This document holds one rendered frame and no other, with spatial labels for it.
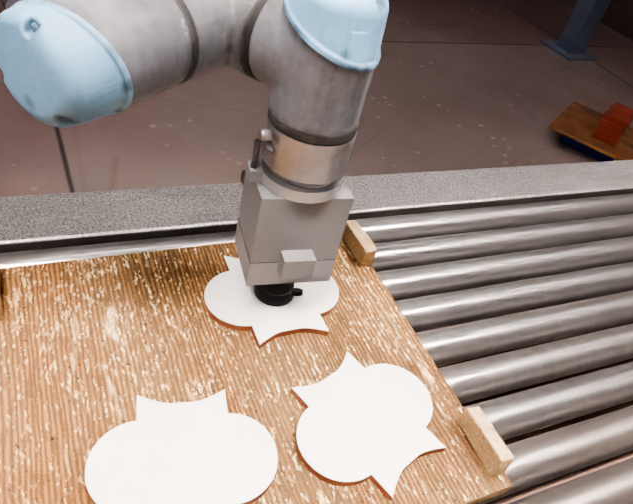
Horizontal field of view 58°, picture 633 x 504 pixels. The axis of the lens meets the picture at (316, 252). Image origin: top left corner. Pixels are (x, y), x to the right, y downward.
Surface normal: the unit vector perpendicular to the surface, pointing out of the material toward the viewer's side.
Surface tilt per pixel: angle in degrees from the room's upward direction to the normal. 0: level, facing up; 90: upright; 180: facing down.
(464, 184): 0
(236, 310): 0
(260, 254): 90
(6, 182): 0
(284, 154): 90
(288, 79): 95
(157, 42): 67
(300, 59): 90
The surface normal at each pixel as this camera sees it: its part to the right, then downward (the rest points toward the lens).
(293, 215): 0.27, 0.68
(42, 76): -0.55, 0.50
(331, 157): 0.46, 0.65
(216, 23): 0.83, 0.19
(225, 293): 0.21, -0.73
